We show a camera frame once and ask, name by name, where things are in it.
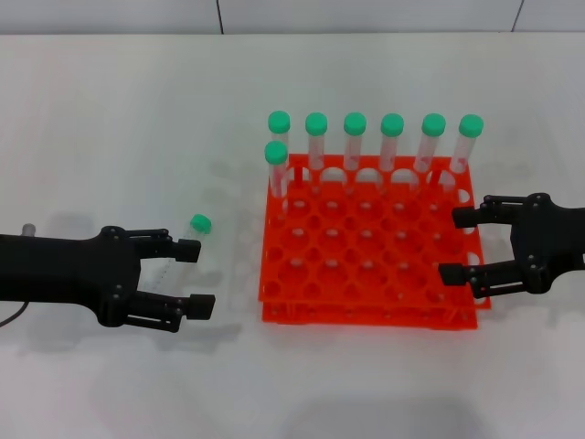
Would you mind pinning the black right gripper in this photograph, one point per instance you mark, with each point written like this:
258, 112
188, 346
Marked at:
548, 242

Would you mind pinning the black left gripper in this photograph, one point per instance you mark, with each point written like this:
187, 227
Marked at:
68, 270

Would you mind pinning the green capped clear test tube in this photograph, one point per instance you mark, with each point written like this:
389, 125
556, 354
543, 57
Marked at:
316, 124
433, 125
276, 153
355, 124
279, 121
392, 125
471, 126
201, 224

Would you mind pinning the orange test tube rack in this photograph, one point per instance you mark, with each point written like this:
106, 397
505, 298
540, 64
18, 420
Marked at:
365, 274

